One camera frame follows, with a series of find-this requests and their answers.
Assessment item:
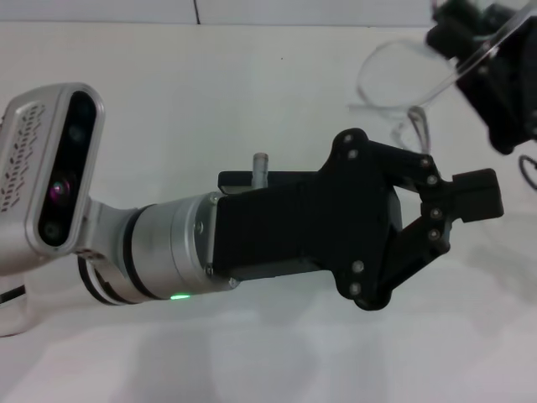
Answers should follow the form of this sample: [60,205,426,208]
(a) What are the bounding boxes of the clear transparent glasses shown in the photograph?
[347,0,534,157]

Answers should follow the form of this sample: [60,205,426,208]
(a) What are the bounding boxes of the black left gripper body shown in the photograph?
[211,128,406,311]

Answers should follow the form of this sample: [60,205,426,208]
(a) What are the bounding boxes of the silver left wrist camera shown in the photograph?
[0,82,106,257]

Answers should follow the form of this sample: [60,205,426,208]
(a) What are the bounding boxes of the right arm cable with plug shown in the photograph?
[518,154,537,191]

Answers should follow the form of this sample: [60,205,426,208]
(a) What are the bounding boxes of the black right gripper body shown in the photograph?
[456,24,537,156]

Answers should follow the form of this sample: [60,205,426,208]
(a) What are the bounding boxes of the silver cylindrical connector plug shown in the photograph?
[251,153,270,189]

